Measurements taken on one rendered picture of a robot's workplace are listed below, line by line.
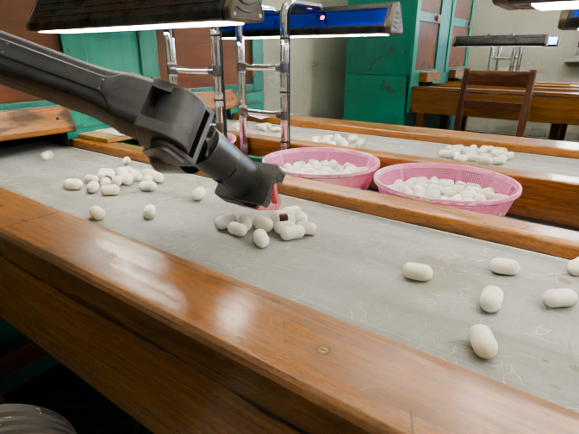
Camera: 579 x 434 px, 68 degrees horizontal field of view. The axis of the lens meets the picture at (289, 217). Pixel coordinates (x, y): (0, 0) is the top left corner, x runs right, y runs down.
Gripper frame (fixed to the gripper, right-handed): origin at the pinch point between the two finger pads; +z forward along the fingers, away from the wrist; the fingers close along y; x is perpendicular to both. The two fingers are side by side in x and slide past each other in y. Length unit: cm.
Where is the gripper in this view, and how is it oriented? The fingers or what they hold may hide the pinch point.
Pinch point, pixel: (276, 204)
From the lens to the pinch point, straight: 72.1
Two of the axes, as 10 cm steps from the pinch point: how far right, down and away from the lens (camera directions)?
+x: -3.7, 9.1, -2.1
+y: -8.0, -1.9, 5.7
